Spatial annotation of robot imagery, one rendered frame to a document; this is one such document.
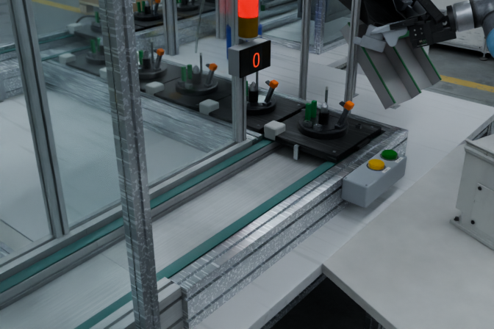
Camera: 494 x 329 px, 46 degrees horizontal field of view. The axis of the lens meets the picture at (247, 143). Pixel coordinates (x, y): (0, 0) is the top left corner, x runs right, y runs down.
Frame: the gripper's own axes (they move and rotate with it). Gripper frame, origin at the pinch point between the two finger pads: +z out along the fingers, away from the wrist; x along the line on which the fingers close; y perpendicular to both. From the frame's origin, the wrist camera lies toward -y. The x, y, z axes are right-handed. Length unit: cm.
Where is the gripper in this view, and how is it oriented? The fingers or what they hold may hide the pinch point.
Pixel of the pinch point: (375, 29)
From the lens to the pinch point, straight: 164.3
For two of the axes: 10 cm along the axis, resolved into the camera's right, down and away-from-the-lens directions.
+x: 2.8, -2.4, 9.3
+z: -9.3, 1.8, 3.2
